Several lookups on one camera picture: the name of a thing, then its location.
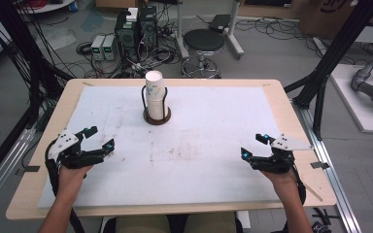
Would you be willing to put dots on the person's left hand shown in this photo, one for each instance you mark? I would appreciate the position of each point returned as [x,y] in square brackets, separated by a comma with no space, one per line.
[72,181]

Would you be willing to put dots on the white platform board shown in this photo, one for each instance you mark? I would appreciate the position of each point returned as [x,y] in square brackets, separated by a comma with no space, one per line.
[353,103]

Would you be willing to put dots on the white round table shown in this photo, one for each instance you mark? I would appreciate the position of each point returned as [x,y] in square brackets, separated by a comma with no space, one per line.
[45,6]

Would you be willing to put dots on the white metal stand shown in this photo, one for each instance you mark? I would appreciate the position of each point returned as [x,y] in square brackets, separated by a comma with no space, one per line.
[233,35]

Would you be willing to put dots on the grey power supply unit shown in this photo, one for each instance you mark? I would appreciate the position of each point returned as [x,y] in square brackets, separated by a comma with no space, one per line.
[110,47]
[97,47]

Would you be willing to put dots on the aluminium rail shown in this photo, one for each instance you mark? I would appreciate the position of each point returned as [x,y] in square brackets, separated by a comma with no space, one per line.
[328,168]
[3,174]

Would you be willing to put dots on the black computer tower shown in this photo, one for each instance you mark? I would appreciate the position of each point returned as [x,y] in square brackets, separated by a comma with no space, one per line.
[148,29]
[126,35]

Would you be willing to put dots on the white table mat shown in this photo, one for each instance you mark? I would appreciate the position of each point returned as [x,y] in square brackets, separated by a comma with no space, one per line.
[187,155]

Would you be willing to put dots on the black round stool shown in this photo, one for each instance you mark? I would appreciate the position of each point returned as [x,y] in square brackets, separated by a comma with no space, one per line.
[203,40]

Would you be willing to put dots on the brown cardboard box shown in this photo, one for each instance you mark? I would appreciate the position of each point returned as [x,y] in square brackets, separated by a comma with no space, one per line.
[333,16]

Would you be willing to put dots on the black tape piece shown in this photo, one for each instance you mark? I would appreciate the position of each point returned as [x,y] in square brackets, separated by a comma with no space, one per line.
[320,165]
[31,168]

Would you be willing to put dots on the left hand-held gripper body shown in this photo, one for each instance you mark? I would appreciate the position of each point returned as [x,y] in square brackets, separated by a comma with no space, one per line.
[65,142]

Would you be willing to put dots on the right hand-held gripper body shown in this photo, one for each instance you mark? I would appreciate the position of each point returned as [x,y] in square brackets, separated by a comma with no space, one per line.
[285,144]

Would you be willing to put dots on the black metal frame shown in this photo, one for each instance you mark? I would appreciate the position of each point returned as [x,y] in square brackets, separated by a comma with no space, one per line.
[333,55]
[19,58]

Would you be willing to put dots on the person's right hand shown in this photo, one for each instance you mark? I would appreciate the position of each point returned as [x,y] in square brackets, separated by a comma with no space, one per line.
[283,183]

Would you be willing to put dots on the stack of white paper cups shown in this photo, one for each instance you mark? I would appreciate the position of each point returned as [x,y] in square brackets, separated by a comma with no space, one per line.
[154,93]

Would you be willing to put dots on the person's legs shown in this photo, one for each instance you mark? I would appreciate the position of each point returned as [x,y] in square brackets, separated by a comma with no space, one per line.
[204,224]

